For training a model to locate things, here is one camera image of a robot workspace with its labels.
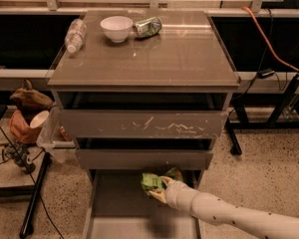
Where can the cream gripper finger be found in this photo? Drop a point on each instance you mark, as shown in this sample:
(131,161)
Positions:
(160,196)
(167,180)

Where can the green rice chip bag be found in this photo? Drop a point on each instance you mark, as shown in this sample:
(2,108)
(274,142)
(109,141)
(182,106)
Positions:
(153,182)

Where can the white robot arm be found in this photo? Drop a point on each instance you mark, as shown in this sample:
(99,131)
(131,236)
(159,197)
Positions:
(213,210)

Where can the bottom open grey drawer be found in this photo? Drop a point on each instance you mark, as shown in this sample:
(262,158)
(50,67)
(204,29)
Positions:
(119,209)

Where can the middle grey drawer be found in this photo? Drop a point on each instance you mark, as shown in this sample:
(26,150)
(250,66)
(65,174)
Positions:
(142,159)

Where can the grey drawer cabinet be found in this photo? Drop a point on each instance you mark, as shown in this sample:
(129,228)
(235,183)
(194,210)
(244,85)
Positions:
(183,68)

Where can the top grey drawer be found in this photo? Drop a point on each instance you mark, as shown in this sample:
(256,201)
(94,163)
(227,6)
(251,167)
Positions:
(142,124)

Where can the clear plastic bin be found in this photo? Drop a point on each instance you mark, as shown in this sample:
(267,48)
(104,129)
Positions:
(51,139)

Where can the black table leg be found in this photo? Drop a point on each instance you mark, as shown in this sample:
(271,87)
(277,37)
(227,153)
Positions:
(27,227)

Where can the white paper cup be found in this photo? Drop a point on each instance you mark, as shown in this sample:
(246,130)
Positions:
(39,119)

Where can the black power adapter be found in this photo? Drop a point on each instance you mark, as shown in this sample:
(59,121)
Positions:
(263,74)

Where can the small metal clamp device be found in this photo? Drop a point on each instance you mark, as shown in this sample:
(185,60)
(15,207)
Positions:
(19,152)

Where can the green soda can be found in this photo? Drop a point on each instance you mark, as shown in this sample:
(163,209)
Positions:
(147,27)

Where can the orange cloth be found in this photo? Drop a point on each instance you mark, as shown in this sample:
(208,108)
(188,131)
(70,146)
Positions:
(21,131)

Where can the white ceramic bowl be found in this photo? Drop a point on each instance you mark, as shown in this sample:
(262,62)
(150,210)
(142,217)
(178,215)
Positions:
(117,28)

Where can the clear plastic water bottle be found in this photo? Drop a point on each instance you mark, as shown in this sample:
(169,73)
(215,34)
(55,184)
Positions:
(75,36)

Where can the black stand frame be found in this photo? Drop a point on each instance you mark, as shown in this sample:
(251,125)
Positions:
(288,102)

